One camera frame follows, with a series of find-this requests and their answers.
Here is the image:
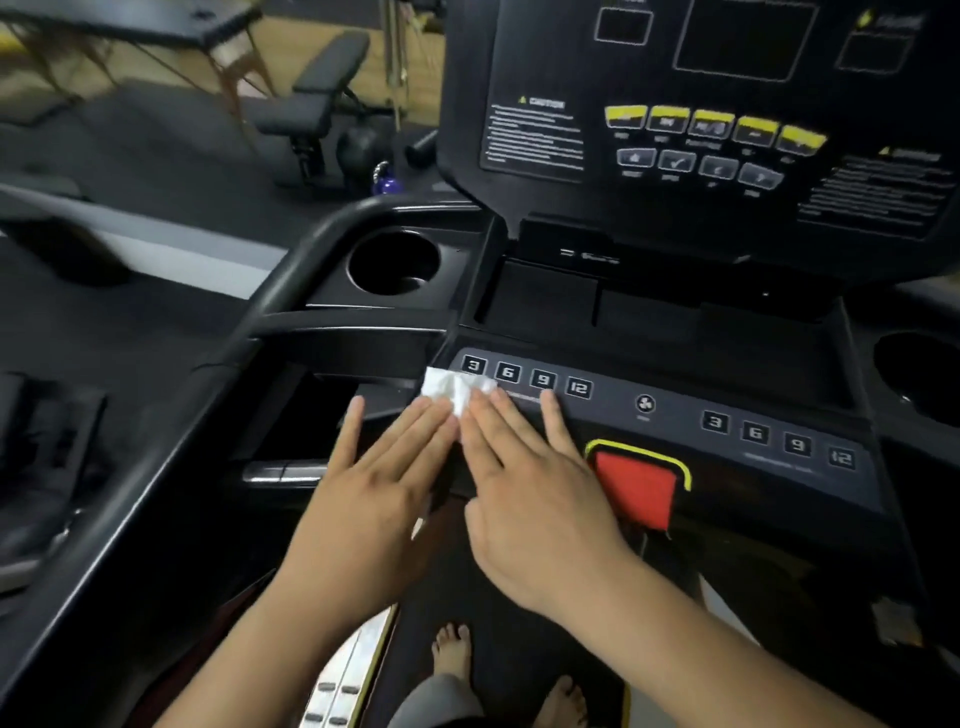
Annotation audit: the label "black floor equipment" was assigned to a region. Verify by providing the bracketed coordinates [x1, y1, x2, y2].
[0, 371, 106, 586]

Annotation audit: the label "black medicine ball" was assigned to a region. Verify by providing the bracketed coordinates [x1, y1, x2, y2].
[335, 123, 388, 178]

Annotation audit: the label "person's left foot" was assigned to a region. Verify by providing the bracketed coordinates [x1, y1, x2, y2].
[431, 622, 474, 680]

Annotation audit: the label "wooden ladder frame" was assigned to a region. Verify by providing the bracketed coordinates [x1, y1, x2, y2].
[378, 0, 410, 114]

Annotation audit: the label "black weight bench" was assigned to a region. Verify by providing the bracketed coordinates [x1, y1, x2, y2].
[243, 29, 391, 189]

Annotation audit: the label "person's left hand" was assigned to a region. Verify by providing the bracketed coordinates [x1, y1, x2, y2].
[273, 395, 460, 609]

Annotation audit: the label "black massage table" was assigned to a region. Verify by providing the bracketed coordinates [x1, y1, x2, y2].
[0, 0, 279, 129]

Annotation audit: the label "person's grey trousers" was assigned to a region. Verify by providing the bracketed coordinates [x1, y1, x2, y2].
[386, 673, 489, 728]

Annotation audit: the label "black handle silver grip sensors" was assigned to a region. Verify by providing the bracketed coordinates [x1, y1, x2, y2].
[241, 458, 331, 489]

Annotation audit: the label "black treadmill console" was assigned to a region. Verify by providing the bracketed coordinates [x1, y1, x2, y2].
[0, 191, 960, 728]
[434, 0, 960, 286]

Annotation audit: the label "white wet wipe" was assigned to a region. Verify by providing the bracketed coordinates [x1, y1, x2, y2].
[419, 365, 500, 418]

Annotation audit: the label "person's right hand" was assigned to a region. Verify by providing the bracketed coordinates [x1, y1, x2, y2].
[458, 387, 639, 624]

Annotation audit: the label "red emergency stop button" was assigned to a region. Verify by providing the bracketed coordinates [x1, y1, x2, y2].
[584, 438, 693, 534]

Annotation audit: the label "black foam roller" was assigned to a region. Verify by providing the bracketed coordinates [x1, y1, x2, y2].
[404, 128, 440, 168]

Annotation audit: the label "grey treadmill keypad control panel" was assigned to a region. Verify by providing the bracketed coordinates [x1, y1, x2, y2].
[442, 344, 886, 541]

